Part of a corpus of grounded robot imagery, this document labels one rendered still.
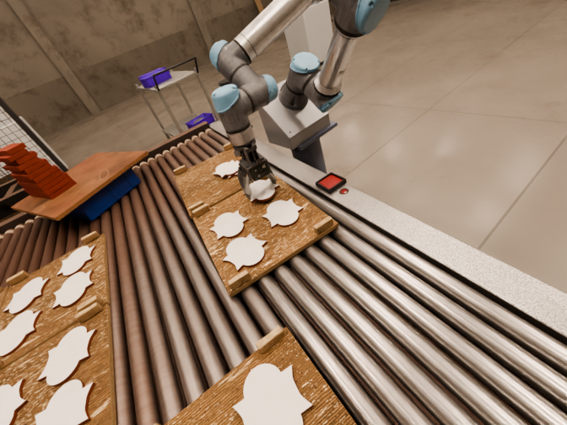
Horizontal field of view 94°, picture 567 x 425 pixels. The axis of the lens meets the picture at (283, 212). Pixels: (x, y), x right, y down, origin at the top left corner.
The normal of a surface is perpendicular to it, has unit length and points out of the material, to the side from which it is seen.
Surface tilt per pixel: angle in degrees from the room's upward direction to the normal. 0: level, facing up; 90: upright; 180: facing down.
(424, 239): 0
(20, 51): 90
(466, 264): 0
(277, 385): 0
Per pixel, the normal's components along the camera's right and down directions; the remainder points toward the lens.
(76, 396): -0.28, -0.73
